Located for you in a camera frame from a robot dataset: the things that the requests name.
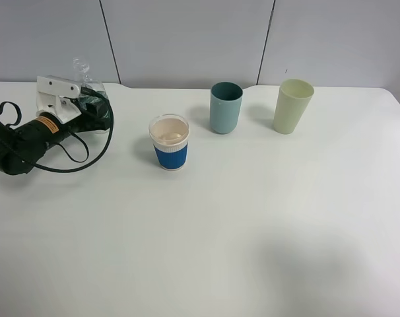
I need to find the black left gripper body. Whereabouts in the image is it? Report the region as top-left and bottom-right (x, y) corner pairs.
(66, 113), (111, 133)

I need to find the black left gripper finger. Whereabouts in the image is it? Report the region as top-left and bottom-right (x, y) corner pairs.
(83, 96), (110, 119)

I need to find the clear green-label water bottle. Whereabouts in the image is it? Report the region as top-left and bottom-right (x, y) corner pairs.
(72, 56), (111, 133)

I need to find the glass cup with blue sleeve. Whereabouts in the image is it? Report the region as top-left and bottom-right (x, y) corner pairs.
(149, 114), (189, 170)

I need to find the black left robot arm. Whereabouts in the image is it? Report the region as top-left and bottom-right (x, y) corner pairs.
(0, 90), (114, 176)

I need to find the teal plastic cup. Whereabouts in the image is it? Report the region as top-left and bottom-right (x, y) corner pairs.
(209, 82), (244, 134)

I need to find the pale green plastic cup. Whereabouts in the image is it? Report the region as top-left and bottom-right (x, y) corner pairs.
(273, 79), (314, 134)

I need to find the black left camera cable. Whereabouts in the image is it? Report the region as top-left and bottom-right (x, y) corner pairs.
(31, 86), (115, 174)

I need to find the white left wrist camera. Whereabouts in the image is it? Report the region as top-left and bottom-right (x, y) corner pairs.
(36, 76), (81, 124)

